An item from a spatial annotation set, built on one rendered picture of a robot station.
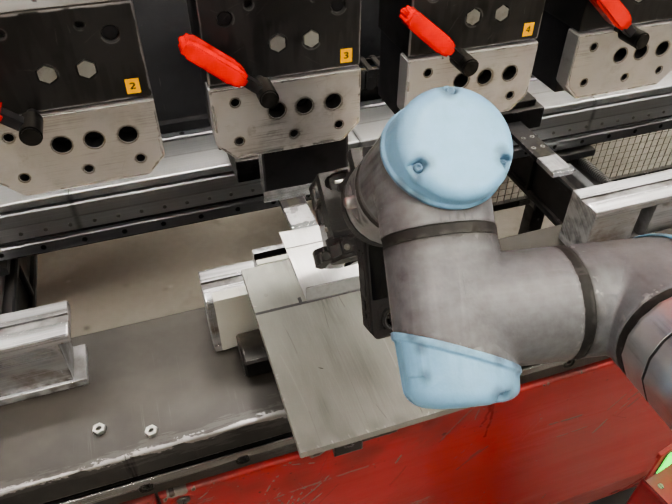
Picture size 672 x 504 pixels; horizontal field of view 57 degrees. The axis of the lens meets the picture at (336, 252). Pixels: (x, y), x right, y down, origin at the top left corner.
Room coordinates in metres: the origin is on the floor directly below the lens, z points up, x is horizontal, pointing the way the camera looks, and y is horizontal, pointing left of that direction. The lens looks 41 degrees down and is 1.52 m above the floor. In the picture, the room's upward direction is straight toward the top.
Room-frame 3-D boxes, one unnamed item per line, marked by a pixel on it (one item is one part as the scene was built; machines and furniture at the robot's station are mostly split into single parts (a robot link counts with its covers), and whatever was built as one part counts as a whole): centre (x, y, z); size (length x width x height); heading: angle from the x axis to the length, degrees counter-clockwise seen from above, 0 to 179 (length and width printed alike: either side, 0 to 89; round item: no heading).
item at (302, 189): (0.60, 0.04, 1.13); 0.10 x 0.02 x 0.10; 108
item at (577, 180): (1.15, -0.41, 0.81); 0.64 x 0.08 x 0.14; 18
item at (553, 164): (0.89, -0.29, 1.01); 0.26 x 0.12 x 0.05; 18
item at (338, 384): (0.46, -0.01, 1.00); 0.26 x 0.18 x 0.01; 18
